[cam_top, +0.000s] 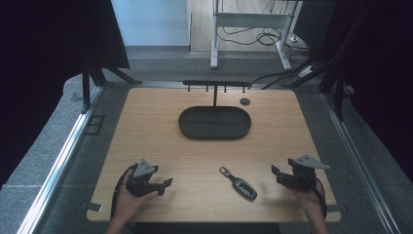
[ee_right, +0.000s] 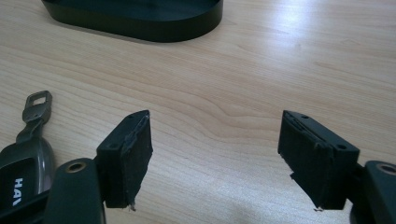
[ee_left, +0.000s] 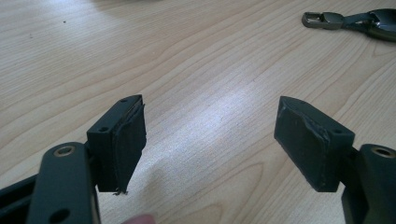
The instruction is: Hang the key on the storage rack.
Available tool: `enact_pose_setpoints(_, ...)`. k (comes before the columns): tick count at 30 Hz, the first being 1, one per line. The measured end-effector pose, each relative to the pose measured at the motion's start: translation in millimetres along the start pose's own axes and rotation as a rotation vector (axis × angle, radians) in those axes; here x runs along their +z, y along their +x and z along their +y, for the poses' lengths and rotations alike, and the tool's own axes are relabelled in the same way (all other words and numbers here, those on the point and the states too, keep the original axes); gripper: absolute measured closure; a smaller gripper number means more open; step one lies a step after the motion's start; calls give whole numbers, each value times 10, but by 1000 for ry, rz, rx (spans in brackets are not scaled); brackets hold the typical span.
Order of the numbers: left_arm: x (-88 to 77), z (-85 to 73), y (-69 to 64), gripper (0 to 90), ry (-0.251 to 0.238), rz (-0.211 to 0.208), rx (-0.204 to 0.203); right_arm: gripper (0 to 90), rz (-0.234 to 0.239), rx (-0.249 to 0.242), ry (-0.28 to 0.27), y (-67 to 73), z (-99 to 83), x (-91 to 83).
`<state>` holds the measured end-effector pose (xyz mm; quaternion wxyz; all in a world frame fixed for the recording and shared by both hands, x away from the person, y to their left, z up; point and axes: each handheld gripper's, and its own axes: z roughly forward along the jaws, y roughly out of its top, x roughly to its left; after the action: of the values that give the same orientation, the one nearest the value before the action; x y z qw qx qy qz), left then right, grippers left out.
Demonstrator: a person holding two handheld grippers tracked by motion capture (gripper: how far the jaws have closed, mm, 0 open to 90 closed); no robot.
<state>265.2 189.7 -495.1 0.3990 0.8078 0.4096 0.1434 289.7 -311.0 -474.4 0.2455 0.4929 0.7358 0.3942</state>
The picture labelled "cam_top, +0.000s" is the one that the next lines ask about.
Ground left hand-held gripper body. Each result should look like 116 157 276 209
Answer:
126 158 161 198

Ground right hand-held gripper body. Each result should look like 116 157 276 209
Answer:
278 154 331 192

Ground person's left hand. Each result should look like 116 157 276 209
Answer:
111 171 160 225

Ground person's right hand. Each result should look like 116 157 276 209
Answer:
286 185 327 222

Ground black car key fob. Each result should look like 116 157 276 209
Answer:
218 166 258 203

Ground grey table clamp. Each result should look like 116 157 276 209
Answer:
325 204 347 215

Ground black key rack with tray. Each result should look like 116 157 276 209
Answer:
177 79 252 141

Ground black metal stand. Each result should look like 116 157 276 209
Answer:
285 6 368 123

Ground white power strip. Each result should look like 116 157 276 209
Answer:
297 64 316 79

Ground black tripod stand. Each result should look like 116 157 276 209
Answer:
80 53 143 115

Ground dark curtain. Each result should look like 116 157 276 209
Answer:
293 0 413 184
0 0 131 189

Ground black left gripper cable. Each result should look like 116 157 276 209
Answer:
110 163 139 219

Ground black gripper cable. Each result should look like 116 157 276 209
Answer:
110 163 139 219
312 176 329 219

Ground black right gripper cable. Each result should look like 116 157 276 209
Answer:
312 176 329 219

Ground aluminium rail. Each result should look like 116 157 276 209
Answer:
319 92 403 234
16 85 105 234

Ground black floor cables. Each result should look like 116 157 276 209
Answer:
216 0 325 91

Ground white metal desk frame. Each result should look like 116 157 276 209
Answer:
209 0 299 71

